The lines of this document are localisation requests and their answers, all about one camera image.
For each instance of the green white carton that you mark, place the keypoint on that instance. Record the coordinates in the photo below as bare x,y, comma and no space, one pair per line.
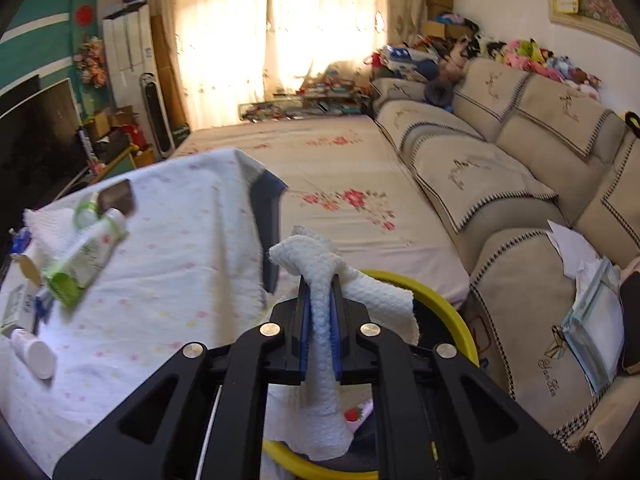
75,267

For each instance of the pink plush bear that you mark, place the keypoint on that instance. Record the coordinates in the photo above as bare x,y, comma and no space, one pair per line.
456,66

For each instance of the white floral tablecloth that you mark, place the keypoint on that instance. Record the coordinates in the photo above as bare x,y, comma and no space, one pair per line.
175,260

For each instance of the printed cardboard box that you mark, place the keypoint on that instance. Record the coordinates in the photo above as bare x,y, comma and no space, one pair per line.
482,340

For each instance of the white loose papers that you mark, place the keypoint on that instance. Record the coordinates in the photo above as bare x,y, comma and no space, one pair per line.
570,250

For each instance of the small grey-green box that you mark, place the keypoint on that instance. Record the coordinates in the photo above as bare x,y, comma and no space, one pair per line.
17,307

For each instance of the tower fan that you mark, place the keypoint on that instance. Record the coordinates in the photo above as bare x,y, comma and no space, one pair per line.
156,120

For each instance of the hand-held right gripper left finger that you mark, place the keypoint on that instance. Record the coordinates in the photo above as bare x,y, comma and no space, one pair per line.
302,327

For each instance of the yellow-rimmed dark trash bin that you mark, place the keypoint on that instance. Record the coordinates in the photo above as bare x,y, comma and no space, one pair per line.
445,310

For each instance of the crumpled white paper towel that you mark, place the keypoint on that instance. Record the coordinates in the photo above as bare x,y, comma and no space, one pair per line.
47,230

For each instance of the row of plush toys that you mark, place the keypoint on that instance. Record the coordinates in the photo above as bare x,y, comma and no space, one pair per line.
525,50

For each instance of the blue white tube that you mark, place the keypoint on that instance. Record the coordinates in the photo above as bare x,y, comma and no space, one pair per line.
42,305

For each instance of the small blue item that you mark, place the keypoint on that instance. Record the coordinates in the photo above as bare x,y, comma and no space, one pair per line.
21,241

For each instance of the cream embroidered curtains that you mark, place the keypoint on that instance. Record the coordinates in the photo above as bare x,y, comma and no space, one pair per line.
300,25

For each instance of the artificial flower bunch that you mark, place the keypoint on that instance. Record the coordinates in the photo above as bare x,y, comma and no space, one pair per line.
92,62

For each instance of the beige round disc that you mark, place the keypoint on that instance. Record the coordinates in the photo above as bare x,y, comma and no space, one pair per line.
29,269

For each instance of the stack of cardboard boxes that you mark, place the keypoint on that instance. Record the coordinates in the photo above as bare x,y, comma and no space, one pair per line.
437,5

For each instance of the cluttered glass coffee table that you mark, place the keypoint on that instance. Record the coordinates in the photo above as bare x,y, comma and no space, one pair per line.
300,105

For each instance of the yellow black plush toy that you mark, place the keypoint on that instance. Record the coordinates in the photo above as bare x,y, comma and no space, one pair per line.
632,122

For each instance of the dark blue chair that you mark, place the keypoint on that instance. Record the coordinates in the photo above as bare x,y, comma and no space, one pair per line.
267,230

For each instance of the beige sofa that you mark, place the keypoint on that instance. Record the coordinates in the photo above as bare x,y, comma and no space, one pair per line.
500,180

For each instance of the blue starred suitcase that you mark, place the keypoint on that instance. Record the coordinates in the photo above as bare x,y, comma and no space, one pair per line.
402,56

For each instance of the white pill bottle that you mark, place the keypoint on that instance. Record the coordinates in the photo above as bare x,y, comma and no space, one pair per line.
37,357

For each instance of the black television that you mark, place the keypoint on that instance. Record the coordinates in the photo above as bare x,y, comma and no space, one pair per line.
35,160

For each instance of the open cardboard box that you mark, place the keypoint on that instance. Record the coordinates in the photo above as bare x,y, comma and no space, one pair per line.
112,122

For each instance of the floral bed sheet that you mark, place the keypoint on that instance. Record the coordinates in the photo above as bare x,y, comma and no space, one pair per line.
325,160

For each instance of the red round wall ornament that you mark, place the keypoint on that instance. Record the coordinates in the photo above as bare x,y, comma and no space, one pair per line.
84,14

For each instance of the brown wooden board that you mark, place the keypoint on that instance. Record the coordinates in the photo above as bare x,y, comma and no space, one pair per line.
165,70

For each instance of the brown rectangular box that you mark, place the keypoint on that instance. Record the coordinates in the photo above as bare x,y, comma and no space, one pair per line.
117,197

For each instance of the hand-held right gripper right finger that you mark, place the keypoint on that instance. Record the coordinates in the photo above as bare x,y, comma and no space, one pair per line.
336,332

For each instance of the green glass ashtray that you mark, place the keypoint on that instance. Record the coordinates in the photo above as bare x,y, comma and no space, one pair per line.
84,212

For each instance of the framed wall picture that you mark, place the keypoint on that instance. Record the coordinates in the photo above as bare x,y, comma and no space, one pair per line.
590,0

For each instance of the grey neck pillow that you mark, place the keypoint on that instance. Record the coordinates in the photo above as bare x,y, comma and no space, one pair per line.
440,92

